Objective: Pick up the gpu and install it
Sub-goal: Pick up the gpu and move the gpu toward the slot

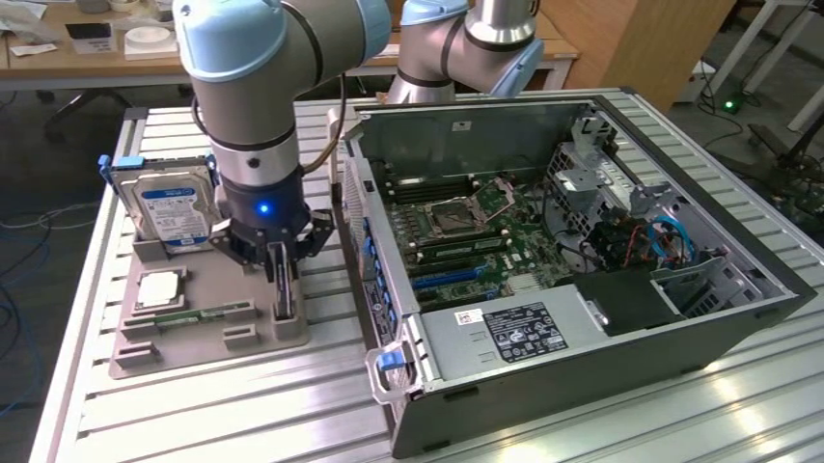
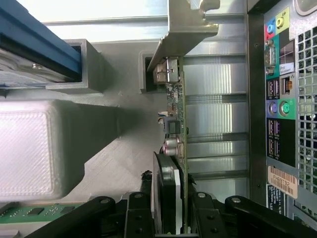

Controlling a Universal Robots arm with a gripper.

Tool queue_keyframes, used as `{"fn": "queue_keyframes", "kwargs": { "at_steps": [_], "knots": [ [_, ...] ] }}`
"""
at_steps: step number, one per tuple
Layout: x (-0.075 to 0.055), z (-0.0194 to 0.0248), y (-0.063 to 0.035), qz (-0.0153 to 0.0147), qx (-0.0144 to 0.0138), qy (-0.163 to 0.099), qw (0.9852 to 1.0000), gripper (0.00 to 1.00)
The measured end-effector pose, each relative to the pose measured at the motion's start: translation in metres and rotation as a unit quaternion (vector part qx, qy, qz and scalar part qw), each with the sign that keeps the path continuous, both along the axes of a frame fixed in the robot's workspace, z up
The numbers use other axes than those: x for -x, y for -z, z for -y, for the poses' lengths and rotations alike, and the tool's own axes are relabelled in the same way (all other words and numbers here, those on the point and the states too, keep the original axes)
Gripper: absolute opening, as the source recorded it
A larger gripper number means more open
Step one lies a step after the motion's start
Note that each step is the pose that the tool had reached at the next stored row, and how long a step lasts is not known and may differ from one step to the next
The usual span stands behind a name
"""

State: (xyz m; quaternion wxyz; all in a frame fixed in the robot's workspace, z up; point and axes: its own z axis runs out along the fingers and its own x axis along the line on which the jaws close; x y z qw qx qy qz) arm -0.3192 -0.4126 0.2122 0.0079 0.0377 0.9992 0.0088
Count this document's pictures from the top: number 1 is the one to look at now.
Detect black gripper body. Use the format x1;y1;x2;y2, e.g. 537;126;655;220
221;175;313;267

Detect graphics card with metal bracket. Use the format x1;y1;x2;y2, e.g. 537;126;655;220
269;240;302;322

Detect hard disk with blue label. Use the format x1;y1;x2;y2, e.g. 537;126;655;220
131;173;221;256

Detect silver CPU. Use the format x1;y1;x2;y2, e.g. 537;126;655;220
137;273;183;308

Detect green RAM stick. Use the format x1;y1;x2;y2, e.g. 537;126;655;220
131;305;250;328

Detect grey plastic parts rack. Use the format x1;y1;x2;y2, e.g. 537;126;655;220
107;184;313;381

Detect CPU socket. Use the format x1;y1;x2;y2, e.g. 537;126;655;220
429;196;482;238

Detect blue expansion slot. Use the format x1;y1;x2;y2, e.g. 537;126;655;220
410;267;482;291

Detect RAM stick with white label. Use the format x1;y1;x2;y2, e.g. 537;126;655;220
414;234;512;262

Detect metal socket cover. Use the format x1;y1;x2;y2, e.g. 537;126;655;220
473;175;519;214

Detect green motherboard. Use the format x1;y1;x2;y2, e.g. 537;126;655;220
378;163;581;313

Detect grey power supply unit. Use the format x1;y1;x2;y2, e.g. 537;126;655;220
417;284;611;380

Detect white box with round hollow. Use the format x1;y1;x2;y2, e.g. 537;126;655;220
123;27;182;62

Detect metal drive cage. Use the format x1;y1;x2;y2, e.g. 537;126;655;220
544;113;647;238

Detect wooden desk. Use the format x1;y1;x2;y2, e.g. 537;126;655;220
0;0;581;105

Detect white box with black top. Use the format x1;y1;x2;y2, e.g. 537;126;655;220
63;21;126;56

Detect open black PC case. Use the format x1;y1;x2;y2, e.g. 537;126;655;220
326;91;819;459

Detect metal disk bay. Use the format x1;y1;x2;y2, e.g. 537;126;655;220
649;254;775;320

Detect wooden cabinet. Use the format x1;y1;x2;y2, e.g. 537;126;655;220
537;0;739;112

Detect black floor stand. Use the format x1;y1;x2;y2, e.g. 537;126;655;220
746;110;824;213

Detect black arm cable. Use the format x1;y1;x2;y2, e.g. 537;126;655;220
301;70;353;176

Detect blue floor cable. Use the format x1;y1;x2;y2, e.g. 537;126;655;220
0;202;98;421

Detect blue wire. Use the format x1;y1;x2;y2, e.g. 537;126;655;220
648;215;699;262

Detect white table frame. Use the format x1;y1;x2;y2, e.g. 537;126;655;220
703;0;824;132

